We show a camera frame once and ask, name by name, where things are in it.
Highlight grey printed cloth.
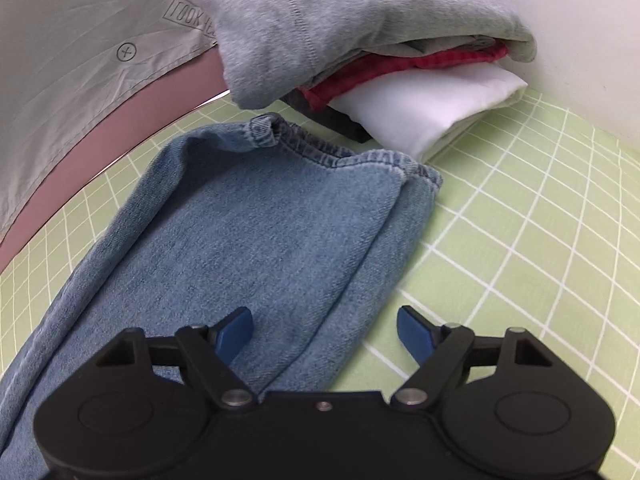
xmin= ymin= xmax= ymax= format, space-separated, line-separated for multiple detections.
xmin=0 ymin=0 xmax=222 ymax=242

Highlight red folded garment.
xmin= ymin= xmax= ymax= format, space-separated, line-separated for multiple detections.
xmin=299 ymin=42 xmax=509 ymax=112

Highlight blue denim jeans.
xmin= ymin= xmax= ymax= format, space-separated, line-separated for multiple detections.
xmin=0 ymin=114 xmax=444 ymax=480

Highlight black folded garment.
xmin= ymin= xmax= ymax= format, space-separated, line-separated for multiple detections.
xmin=284 ymin=91 xmax=374 ymax=144

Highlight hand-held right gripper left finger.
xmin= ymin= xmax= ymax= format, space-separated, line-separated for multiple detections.
xmin=97 ymin=307 xmax=259 ymax=412

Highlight grey folded sweatshirt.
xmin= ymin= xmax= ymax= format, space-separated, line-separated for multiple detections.
xmin=182 ymin=0 xmax=539 ymax=111

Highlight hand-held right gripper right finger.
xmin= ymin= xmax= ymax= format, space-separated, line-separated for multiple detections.
xmin=390 ymin=306 xmax=551 ymax=413

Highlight pink mattress edge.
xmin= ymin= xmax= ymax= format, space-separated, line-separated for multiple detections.
xmin=0 ymin=49 xmax=232 ymax=272

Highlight white folded garment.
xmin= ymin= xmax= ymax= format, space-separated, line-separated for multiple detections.
xmin=327 ymin=62 xmax=529 ymax=162

